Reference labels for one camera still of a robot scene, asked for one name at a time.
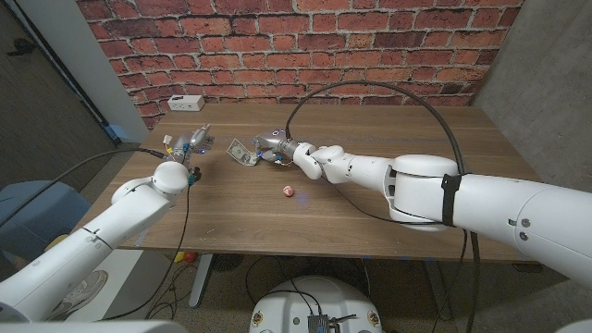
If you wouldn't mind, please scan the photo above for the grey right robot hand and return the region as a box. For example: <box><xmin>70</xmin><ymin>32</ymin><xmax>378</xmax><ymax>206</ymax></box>
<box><xmin>253</xmin><ymin>129</ymin><xmax>301</xmax><ymax>164</ymax></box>

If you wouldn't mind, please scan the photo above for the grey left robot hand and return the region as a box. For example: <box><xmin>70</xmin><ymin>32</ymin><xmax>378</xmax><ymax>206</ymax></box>
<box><xmin>168</xmin><ymin>123</ymin><xmax>215</xmax><ymax>163</ymax></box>

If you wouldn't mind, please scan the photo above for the dollar bill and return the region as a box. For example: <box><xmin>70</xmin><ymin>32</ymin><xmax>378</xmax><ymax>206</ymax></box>
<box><xmin>226</xmin><ymin>138</ymin><xmax>260</xmax><ymax>167</ymax></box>

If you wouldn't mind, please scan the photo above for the white power strip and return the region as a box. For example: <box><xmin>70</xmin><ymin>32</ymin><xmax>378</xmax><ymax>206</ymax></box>
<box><xmin>166</xmin><ymin>94</ymin><xmax>206</xmax><ymax>113</ymax></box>

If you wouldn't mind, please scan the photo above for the black round floor fan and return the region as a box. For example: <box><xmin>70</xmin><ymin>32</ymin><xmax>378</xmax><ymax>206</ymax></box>
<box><xmin>211</xmin><ymin>253</ymin><xmax>245</xmax><ymax>273</ymax></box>

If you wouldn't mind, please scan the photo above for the grey table leg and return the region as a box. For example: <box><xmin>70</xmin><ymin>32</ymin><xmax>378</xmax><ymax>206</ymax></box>
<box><xmin>423</xmin><ymin>259</ymin><xmax>453</xmax><ymax>321</ymax></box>
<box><xmin>188</xmin><ymin>253</ymin><xmax>215</xmax><ymax>309</ymax></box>

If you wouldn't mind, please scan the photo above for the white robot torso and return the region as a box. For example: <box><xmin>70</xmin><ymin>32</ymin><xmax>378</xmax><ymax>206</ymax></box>
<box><xmin>248</xmin><ymin>276</ymin><xmax>384</xmax><ymax>333</ymax></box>

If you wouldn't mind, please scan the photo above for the yellow foam pad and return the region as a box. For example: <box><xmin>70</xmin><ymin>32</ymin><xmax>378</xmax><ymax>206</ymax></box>
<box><xmin>44</xmin><ymin>233</ymin><xmax>68</xmax><ymax>252</ymax></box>

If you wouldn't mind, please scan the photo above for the blue upholstered seat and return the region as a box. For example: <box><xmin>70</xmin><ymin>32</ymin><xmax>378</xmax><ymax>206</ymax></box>
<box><xmin>0</xmin><ymin>179</ymin><xmax>93</xmax><ymax>263</ymax></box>

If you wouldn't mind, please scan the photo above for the grey torso connector box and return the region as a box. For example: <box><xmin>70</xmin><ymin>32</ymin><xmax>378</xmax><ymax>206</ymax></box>
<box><xmin>307</xmin><ymin>314</ymin><xmax>331</xmax><ymax>333</ymax></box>

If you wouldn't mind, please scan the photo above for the grey sneaker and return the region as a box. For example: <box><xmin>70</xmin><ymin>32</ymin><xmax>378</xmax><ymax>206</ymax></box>
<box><xmin>45</xmin><ymin>269</ymin><xmax>110</xmax><ymax>322</ymax></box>

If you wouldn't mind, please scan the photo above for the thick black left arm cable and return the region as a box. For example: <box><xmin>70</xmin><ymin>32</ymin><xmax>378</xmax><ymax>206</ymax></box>
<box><xmin>0</xmin><ymin>146</ymin><xmax>167</xmax><ymax>230</ymax></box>

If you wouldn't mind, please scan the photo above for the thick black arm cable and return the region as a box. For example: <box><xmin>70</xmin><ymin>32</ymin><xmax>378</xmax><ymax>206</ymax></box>
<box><xmin>284</xmin><ymin>80</ymin><xmax>482</xmax><ymax>333</ymax></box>
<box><xmin>0</xmin><ymin>146</ymin><xmax>167</xmax><ymax>230</ymax></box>

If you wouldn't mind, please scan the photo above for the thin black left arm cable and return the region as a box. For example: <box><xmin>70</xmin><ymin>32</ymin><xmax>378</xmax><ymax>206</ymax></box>
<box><xmin>99</xmin><ymin>182</ymin><xmax>191</xmax><ymax>323</ymax></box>

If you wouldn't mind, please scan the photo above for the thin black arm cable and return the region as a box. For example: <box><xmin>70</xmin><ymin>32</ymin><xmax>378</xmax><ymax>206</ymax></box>
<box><xmin>321</xmin><ymin>175</ymin><xmax>468</xmax><ymax>333</ymax></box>
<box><xmin>99</xmin><ymin>182</ymin><xmax>191</xmax><ymax>323</ymax></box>

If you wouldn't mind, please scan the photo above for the printed brick wall backdrop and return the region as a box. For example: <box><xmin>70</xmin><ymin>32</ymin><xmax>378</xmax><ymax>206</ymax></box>
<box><xmin>76</xmin><ymin>0</ymin><xmax>524</xmax><ymax>131</ymax></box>

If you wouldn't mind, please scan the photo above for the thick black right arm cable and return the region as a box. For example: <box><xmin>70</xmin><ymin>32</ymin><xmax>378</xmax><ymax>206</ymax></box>
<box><xmin>284</xmin><ymin>80</ymin><xmax>482</xmax><ymax>333</ymax></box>

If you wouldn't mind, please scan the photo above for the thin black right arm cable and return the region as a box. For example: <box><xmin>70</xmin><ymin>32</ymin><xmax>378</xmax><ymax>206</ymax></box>
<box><xmin>321</xmin><ymin>175</ymin><xmax>468</xmax><ymax>333</ymax></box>

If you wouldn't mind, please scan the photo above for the black floor cable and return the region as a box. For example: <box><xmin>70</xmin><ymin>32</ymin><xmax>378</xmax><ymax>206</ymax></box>
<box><xmin>243</xmin><ymin>254</ymin><xmax>325</xmax><ymax>320</ymax></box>

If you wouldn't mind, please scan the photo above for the black door handle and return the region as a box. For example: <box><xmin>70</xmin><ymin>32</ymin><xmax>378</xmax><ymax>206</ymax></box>
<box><xmin>6</xmin><ymin>38</ymin><xmax>37</xmax><ymax>57</ymax></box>

